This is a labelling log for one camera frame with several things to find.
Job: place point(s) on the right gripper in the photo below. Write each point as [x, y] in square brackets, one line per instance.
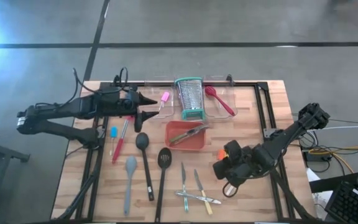
[238, 168]

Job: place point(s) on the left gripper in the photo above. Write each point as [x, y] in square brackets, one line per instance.
[117, 102]

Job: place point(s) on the black plastic spoon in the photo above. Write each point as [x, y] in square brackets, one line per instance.
[142, 141]

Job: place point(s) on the gray silicone spoon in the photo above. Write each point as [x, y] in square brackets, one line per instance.
[131, 165]

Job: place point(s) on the red silicone spoon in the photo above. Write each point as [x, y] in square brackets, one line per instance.
[210, 91]

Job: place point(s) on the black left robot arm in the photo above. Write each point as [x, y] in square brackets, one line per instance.
[61, 109]

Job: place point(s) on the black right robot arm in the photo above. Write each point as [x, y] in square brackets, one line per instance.
[291, 137]

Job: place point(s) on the clear plastic container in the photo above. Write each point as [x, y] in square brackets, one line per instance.
[213, 107]
[169, 112]

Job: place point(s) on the steel box grater teal trim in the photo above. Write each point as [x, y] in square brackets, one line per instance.
[189, 96]

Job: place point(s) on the silver mounting plate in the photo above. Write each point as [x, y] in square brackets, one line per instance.
[269, 132]

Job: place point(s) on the orange plastic bin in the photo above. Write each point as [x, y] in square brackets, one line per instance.
[194, 143]

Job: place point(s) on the black slotted spoon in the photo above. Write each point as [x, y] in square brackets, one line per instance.
[164, 158]

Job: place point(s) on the black power box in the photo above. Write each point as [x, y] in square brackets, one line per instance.
[315, 157]

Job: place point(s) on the white paper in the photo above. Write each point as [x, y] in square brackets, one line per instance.
[322, 199]

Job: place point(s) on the black desk bar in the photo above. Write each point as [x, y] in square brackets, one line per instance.
[331, 185]

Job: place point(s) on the black laptop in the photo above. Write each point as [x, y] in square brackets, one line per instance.
[350, 205]

